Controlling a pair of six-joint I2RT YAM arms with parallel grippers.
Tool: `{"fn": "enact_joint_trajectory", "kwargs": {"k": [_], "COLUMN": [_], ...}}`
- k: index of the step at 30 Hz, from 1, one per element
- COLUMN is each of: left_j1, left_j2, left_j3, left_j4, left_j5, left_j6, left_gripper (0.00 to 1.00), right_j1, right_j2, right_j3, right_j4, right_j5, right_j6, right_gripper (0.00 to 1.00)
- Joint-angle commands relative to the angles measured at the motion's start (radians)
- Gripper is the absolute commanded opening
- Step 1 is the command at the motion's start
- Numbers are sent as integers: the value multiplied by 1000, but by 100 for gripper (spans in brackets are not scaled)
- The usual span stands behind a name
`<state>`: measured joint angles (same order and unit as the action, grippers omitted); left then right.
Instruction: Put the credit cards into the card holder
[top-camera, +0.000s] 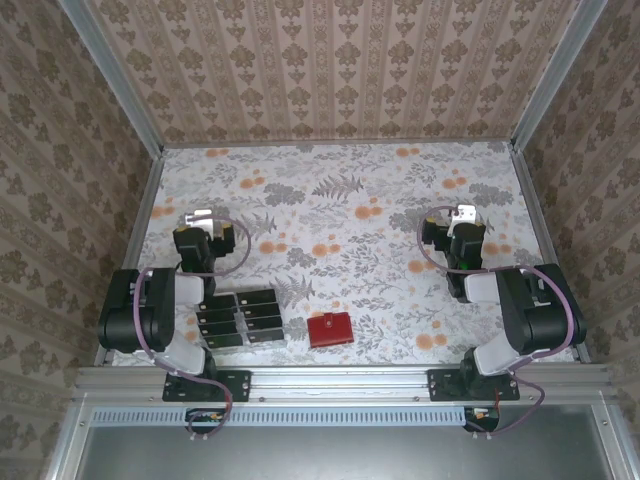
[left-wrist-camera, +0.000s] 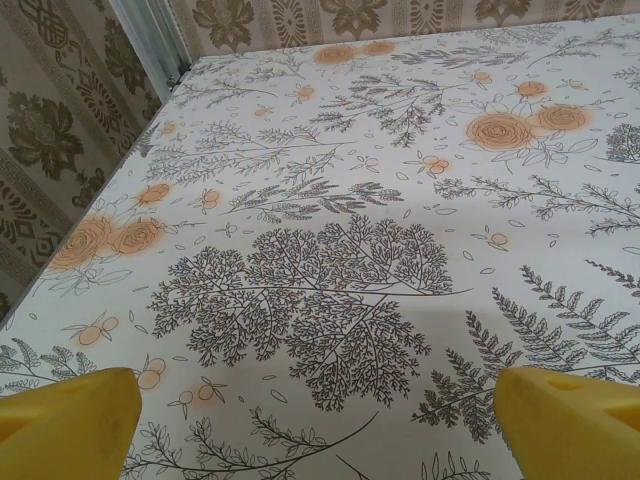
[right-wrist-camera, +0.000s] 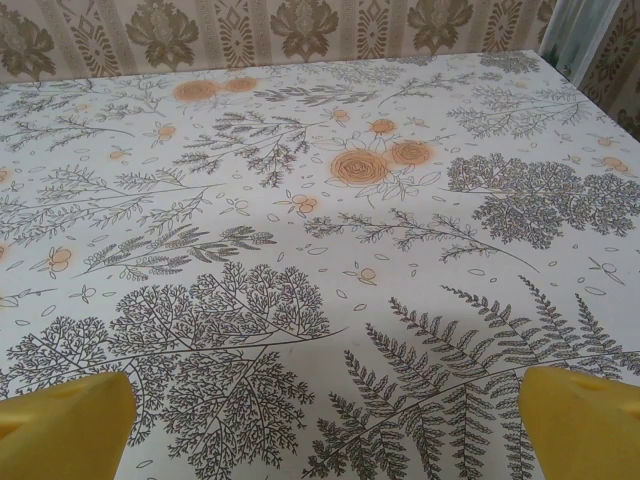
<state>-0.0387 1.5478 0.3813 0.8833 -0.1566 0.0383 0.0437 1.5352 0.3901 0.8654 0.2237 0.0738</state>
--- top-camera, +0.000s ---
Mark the red leather card holder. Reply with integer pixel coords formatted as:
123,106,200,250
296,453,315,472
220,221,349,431
306,312,355,350

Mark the floral patterned table cover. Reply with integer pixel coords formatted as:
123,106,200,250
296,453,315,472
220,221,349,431
102,141,584,366

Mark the grey metal sheet panel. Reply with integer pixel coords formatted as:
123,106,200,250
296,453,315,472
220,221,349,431
74,405,609,480

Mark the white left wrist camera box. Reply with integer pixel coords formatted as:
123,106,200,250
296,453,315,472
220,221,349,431
183,210,215,230

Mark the aluminium table edge rail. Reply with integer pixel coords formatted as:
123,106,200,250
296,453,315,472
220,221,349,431
94,147,167,366
509,144,591,364

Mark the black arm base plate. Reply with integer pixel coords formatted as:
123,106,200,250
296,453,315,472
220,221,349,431
162,368,252,403
428,368,521,403

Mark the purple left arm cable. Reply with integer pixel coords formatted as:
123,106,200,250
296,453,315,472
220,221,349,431
132,217,251,442

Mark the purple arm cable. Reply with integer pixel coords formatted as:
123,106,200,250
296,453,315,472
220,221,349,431
132,217,251,442
417,205,576,440

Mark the black connector with wires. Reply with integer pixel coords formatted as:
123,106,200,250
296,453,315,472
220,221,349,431
185,407,227,435
463,405,501,434

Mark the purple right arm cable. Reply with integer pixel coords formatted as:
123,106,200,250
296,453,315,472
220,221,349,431
417,205,576,440

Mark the long aluminium base rail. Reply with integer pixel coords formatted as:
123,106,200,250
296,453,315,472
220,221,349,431
72,364,614,404

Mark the aluminium frame post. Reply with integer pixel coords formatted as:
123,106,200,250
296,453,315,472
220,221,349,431
509,0,609,151
54,0,166,156

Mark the grey slotted cable duct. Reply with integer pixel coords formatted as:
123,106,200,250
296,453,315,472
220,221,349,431
92,407,474,426

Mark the aluminium frame bar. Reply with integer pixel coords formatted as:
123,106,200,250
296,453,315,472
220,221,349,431
592,402,636,480
47,399,94,480

